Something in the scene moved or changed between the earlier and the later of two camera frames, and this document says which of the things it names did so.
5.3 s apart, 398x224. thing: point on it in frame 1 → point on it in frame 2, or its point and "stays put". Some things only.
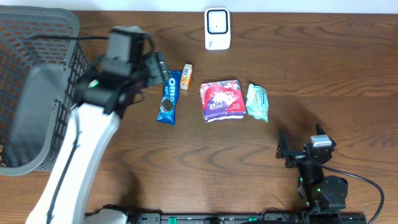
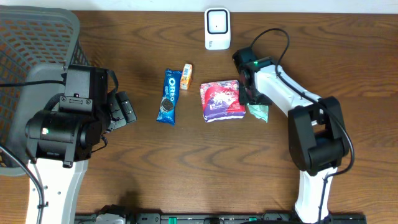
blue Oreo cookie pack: (167, 111) stays put
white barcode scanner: (217, 25) stays put
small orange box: (186, 76) stays put
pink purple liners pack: (222, 100) stays put
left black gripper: (156, 70) → (125, 106)
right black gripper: (283, 152) → (243, 100)
